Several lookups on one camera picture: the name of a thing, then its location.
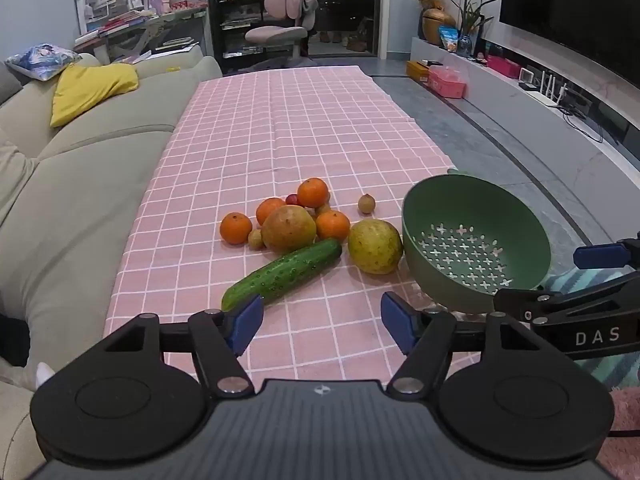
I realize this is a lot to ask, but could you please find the gold round vase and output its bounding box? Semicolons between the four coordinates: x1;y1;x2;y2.
422;6;457;46

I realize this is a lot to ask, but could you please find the black shelf cabinet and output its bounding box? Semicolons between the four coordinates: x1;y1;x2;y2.
205;0;266;58

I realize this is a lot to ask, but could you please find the pink fluffy rug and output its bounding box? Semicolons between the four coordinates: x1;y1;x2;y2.
595;385;640;480

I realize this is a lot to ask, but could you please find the pink storage box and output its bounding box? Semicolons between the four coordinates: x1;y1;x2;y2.
428;66;467;99

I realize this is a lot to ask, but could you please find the yellow pillow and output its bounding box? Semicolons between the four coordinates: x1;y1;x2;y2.
50;62;139;128

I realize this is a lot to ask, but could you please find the large brownish citrus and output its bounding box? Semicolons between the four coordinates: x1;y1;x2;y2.
261;205;318;254

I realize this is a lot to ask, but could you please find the beige sofa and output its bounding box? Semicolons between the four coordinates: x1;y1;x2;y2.
0;52;223;480

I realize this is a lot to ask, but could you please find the blue printed pillow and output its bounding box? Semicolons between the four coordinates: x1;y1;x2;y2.
5;43;83;82

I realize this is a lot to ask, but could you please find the teal rug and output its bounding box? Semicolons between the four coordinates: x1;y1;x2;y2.
542;267;640;396

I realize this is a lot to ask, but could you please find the magenta box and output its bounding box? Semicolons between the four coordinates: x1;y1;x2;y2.
486;55;521;78

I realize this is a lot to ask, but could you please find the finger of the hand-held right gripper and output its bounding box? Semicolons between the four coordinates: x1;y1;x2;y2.
494;270;640;322
573;232;640;271

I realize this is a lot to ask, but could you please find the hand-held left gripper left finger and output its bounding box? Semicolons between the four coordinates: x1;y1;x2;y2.
102;294;265;397

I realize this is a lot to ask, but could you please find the cluttered study desk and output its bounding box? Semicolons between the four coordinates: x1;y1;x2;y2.
74;0;208;63

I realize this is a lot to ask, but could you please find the green cucumber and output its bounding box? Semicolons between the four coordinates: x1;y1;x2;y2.
221;238;343;312

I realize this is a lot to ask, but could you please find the pink office chair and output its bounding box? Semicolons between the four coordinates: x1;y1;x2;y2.
245;0;318;68

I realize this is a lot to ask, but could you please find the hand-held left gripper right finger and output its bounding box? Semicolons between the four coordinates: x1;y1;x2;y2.
381;291;543;396

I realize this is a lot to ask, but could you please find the orange box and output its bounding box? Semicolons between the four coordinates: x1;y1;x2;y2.
406;60;443;83

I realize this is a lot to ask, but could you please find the green leafy plant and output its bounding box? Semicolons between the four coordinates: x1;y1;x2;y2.
450;0;501;36

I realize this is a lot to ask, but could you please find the white router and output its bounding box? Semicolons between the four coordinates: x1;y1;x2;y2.
540;72;568;107

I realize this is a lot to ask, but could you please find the grey cushion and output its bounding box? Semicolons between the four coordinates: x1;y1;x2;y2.
0;65;23;107

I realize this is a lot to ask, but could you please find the white marble television console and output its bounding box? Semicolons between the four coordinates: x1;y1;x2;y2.
410;35;640;241

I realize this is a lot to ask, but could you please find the black flat television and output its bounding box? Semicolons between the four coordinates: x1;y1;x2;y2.
500;0;640;78

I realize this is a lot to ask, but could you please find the green colander bowl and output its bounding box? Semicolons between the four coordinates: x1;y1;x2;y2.
402;170;552;314

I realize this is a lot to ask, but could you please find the large yellow green citrus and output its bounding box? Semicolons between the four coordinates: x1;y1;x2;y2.
348;220;404;275

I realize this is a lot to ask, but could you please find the dark cloth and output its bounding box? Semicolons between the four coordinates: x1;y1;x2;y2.
0;312;31;367

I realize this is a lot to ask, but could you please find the orange mandarin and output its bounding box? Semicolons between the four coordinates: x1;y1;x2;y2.
256;197;287;226
297;177;330;209
316;210;351;242
220;212;253;245

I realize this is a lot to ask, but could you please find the pink checkered tablecloth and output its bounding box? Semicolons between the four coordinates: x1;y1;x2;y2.
102;66;493;386

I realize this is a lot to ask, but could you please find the beige cushion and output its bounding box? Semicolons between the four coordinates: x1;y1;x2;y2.
0;135;40;223

